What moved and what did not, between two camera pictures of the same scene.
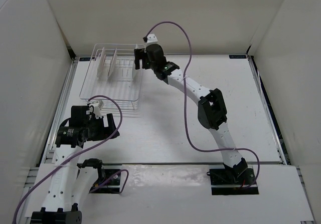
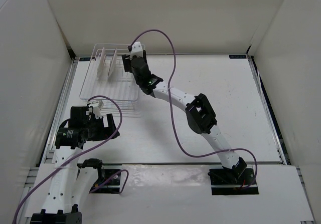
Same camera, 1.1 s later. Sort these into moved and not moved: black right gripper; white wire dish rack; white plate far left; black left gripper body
Moved: black right gripper
Not moved: white plate far left; white wire dish rack; black left gripper body
